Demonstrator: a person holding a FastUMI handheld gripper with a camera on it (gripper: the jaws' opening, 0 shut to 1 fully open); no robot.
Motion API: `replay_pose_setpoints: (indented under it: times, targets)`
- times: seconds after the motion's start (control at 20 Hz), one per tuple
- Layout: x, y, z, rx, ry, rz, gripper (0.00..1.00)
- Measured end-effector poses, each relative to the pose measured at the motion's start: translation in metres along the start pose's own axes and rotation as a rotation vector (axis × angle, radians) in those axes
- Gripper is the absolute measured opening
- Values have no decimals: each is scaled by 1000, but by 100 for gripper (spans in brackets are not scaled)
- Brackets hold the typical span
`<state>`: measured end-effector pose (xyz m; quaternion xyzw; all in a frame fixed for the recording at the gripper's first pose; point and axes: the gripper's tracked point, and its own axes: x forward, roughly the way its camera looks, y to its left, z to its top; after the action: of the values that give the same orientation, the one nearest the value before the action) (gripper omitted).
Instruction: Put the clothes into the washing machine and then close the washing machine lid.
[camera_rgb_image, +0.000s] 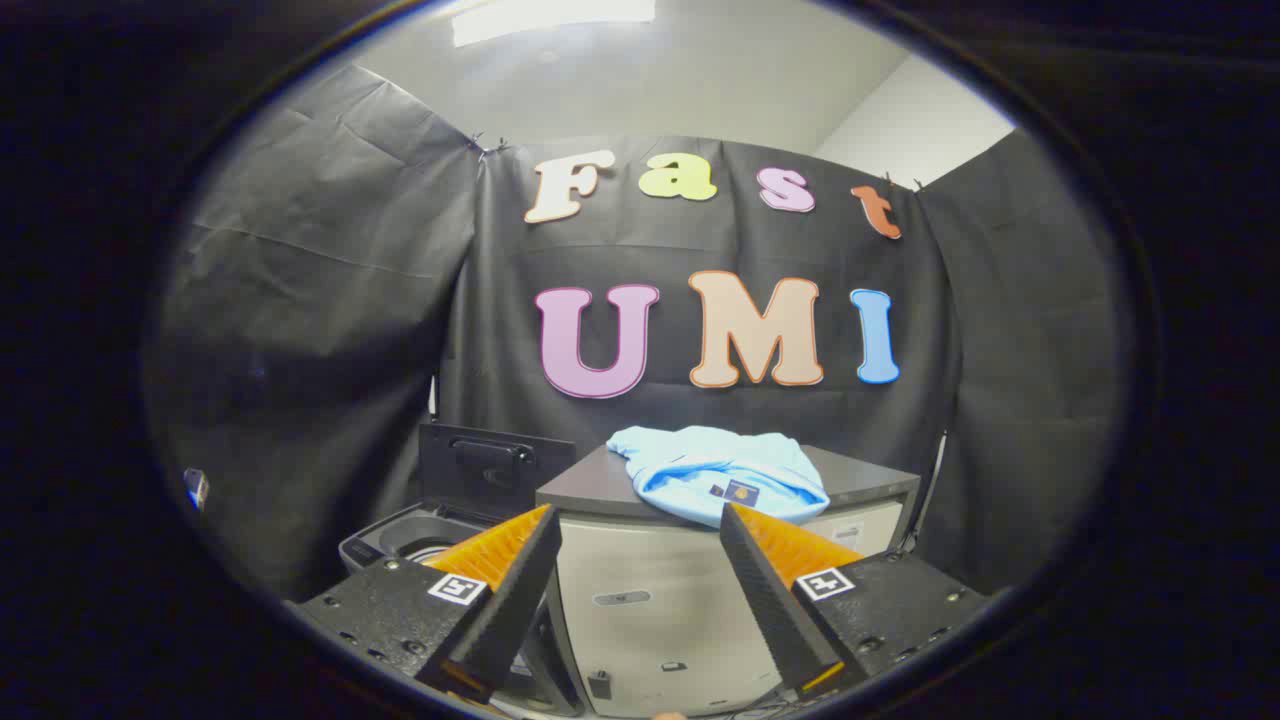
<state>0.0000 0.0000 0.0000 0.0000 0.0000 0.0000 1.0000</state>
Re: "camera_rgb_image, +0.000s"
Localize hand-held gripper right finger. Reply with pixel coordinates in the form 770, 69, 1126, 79
718, 502, 991, 701

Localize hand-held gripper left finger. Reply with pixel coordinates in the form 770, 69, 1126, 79
290, 503, 563, 706

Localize grey washing machine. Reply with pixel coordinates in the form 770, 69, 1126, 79
338, 505, 591, 717

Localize light blue shirt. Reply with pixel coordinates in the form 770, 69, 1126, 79
607, 425, 831, 529

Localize beige cabinet with grey top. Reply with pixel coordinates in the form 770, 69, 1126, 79
535, 440, 921, 719

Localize black backdrop cloth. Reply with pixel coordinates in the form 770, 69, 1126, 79
145, 65, 1136, 601

